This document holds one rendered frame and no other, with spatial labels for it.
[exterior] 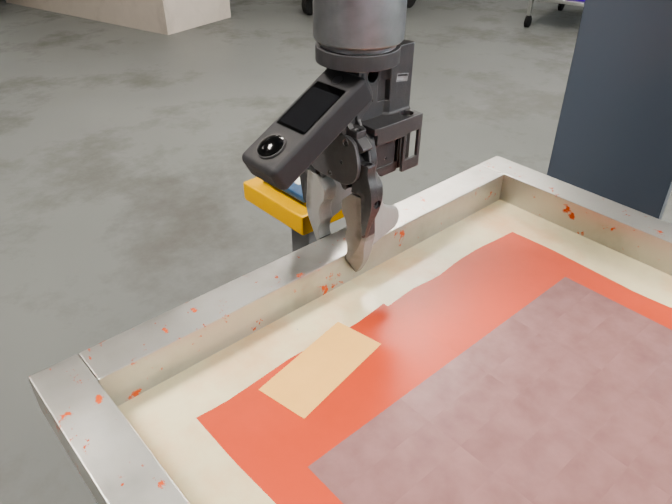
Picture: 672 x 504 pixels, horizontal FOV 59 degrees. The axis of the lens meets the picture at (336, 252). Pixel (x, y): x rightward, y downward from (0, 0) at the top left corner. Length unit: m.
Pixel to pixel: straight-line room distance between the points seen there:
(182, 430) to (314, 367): 0.12
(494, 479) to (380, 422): 0.09
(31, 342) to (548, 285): 1.82
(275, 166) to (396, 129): 0.12
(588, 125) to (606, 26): 0.15
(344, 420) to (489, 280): 0.23
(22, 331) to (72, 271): 0.34
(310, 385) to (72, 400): 0.18
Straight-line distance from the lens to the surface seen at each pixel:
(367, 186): 0.52
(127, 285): 2.32
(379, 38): 0.49
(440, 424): 0.48
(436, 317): 0.56
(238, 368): 0.51
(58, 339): 2.17
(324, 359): 0.52
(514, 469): 0.46
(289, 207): 0.75
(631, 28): 0.97
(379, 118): 0.54
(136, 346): 0.50
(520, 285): 0.62
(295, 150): 0.47
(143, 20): 5.88
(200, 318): 0.51
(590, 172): 1.04
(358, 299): 0.58
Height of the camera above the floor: 1.32
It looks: 34 degrees down
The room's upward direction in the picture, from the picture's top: straight up
